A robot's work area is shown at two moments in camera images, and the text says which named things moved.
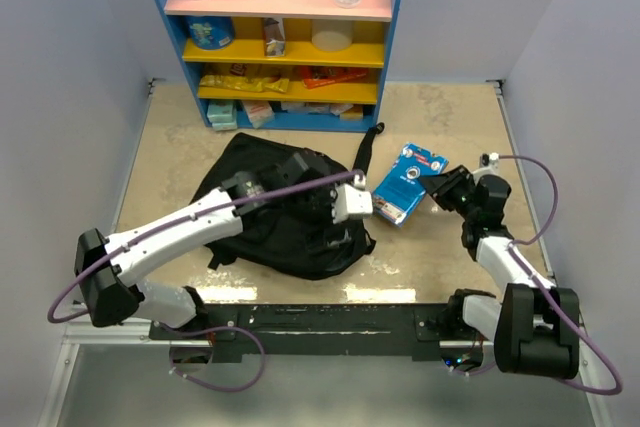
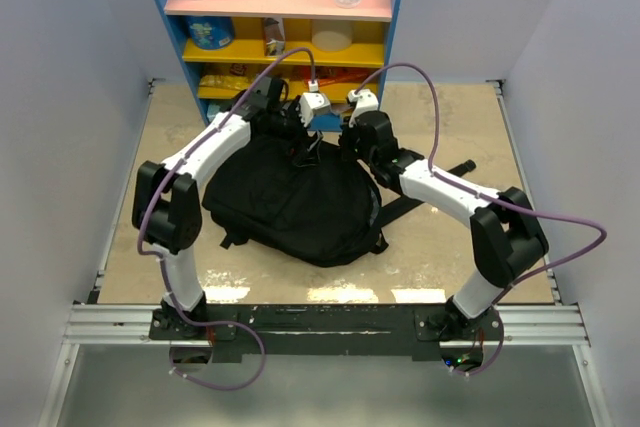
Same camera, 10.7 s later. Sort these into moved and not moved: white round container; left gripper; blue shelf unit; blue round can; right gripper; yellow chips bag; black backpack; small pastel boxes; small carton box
Moved: black backpack; right gripper; left gripper
Not moved: small carton box; white round container; small pastel boxes; blue shelf unit; yellow chips bag; blue round can
